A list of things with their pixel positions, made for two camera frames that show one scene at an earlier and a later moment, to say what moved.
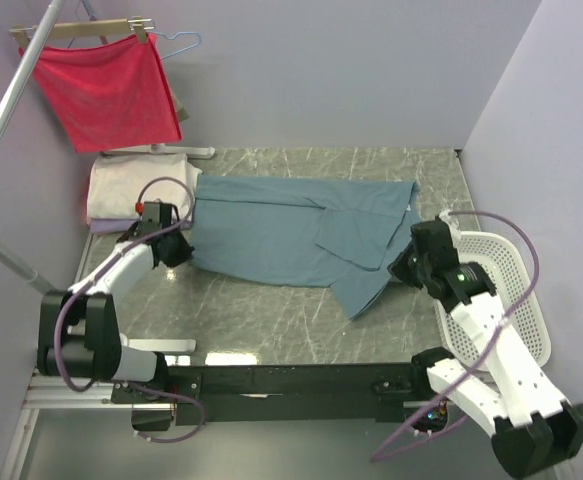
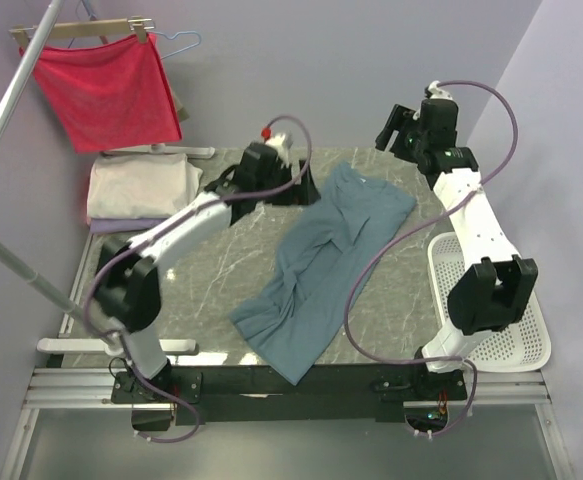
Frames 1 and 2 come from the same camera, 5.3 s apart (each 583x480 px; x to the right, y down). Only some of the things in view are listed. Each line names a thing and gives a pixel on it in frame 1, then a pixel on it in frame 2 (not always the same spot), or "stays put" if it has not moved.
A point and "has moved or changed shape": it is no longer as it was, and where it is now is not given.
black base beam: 282,393 stays put
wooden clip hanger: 24,34 stays put
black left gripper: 182,255 to 304,194
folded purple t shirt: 111,225 stays put
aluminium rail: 84,390 stays put
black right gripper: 398,266 to 394,123
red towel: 110,95 stays put
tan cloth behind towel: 181,111 stays put
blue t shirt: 304,231 has moved or changed shape
